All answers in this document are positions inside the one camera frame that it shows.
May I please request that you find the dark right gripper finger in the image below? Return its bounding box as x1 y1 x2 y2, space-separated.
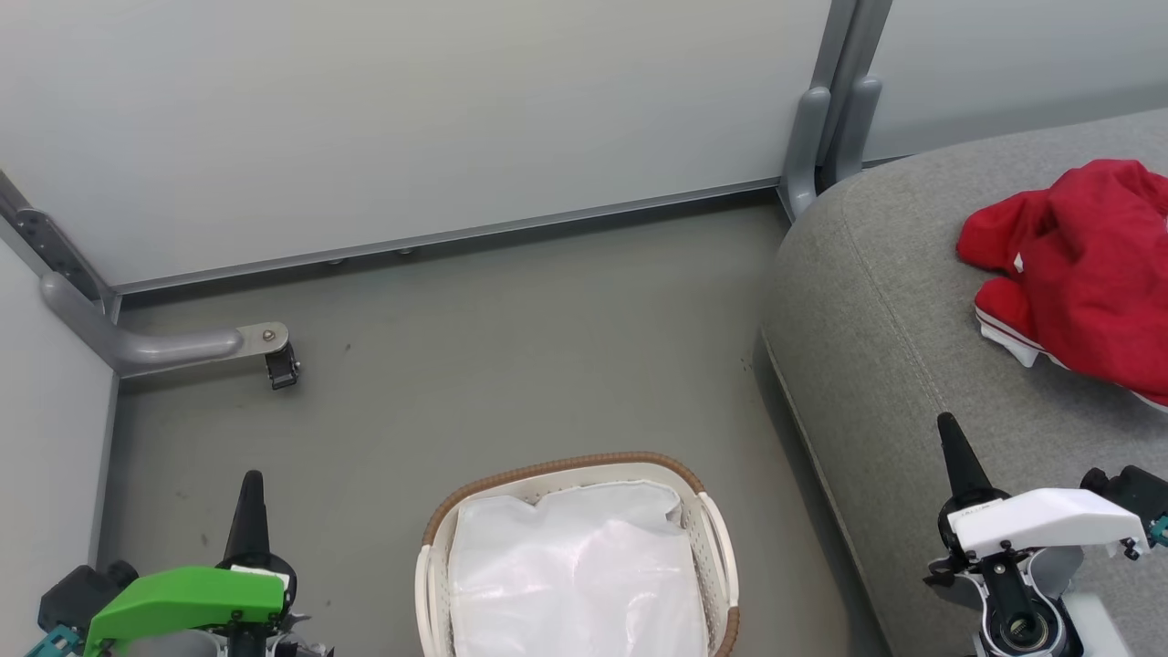
936 412 1006 514

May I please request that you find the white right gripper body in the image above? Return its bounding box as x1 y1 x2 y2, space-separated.
940 488 1151 560

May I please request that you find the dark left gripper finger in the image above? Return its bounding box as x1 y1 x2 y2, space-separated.
224 470 275 568

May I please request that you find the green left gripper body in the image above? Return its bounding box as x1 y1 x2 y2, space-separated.
84 552 298 657

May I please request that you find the red garment with white trim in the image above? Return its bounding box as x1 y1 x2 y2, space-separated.
956 159 1168 410

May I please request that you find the white laundry basket brown rim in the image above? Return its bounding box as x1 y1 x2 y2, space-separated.
414 452 741 657

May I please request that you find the white cloth in basket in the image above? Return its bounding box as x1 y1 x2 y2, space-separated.
446 480 710 657

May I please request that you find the black caster wheel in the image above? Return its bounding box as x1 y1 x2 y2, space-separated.
264 341 301 391

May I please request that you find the grey fabric sofa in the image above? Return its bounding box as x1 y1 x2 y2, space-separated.
761 108 1168 657

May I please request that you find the long grey partition leg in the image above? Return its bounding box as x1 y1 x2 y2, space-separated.
40 272 291 378

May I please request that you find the grey partition frame post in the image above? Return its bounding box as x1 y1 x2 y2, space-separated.
0 169 121 322

